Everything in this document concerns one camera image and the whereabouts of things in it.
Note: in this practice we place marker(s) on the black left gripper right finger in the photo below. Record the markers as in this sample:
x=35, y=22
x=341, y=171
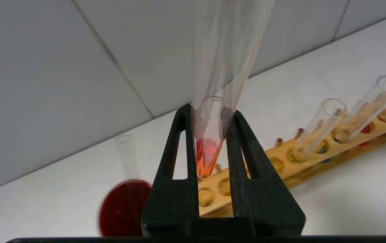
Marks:
x=264, y=209

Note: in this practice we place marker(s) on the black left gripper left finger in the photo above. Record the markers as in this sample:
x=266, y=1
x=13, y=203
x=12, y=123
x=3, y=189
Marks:
x=172, y=206

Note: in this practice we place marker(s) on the yellow pigment test tube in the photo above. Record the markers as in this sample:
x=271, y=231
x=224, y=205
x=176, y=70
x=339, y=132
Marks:
x=127, y=158
x=318, y=131

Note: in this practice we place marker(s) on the red pigment test tube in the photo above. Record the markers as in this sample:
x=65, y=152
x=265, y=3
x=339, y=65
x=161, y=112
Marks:
x=226, y=50

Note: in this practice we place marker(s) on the wooden test tube rack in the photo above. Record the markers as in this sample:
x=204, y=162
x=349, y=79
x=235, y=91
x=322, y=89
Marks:
x=314, y=168

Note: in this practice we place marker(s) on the teal pigment test tube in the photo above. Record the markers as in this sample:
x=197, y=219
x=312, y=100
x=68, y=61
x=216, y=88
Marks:
x=371, y=108

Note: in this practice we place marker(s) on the dark red cup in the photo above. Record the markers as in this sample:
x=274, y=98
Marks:
x=122, y=209

